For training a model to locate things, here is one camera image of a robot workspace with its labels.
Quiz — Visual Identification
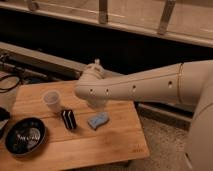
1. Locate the wooden cutting board table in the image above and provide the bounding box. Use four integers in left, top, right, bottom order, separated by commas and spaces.
0, 81, 149, 171

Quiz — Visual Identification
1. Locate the black object at left edge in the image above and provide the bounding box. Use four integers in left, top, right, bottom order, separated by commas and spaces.
0, 107, 10, 139

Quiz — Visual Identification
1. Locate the black white striped eraser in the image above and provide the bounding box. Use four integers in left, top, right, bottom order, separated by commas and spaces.
61, 110, 77, 130

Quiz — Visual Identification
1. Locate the blue sponge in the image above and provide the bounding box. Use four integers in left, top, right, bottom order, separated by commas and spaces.
88, 112, 109, 130

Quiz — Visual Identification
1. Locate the black cable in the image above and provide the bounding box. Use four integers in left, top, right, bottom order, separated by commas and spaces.
0, 73, 23, 94

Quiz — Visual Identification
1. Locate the translucent plastic cup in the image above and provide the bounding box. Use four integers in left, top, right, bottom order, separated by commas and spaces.
42, 90, 62, 113

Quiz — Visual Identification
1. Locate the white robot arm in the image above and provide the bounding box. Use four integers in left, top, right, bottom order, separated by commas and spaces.
75, 60, 213, 171

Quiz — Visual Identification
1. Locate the metal window rail frame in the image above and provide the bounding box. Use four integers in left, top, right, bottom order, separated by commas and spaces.
0, 0, 213, 48

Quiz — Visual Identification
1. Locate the black round bowl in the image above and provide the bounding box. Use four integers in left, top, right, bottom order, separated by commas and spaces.
5, 117, 46, 156

